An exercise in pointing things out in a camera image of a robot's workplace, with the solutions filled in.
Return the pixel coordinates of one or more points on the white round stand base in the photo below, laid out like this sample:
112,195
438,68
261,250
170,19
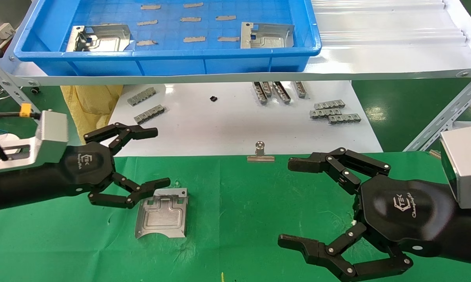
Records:
6,139

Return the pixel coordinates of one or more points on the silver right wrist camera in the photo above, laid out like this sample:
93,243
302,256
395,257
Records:
464,164

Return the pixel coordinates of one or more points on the yellow woven bag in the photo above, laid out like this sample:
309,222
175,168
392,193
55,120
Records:
90,109

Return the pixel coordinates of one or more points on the blue plastic bin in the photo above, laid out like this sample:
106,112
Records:
220,62

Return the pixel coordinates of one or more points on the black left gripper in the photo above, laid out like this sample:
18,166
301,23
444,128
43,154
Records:
88,168

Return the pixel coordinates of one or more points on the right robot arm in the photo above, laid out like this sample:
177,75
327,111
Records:
470,235

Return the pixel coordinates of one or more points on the perforated white angle brace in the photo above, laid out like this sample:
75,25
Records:
447,115
12,88

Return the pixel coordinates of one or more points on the white metal shelf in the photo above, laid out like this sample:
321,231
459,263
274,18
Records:
376,58

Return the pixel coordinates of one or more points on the stamped metal plate curved edge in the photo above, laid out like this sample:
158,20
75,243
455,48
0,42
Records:
161,219

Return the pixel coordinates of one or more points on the silver binder clip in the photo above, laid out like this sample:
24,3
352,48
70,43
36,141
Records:
435,154
260,158

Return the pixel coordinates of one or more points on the grey metal connector strip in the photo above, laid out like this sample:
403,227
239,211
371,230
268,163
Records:
300,89
267,88
345,119
150,114
141,96
281,92
259,94
329,104
323,113

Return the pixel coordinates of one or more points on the green cloth mat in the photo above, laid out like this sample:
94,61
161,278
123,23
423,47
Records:
235,211

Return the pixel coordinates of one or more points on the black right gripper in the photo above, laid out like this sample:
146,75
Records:
404,211

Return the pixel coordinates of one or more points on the white wall socket box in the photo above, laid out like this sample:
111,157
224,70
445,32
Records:
5,30

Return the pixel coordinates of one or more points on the stamped metal plate part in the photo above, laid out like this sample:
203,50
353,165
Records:
269,37
102,39

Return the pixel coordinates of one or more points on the grey tape strip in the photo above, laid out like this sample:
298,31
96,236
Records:
190,19
147,22
228,38
192,5
225,18
146,43
150,6
194,39

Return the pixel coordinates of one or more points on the clear corrugated plastic sheet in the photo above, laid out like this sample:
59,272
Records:
388,23

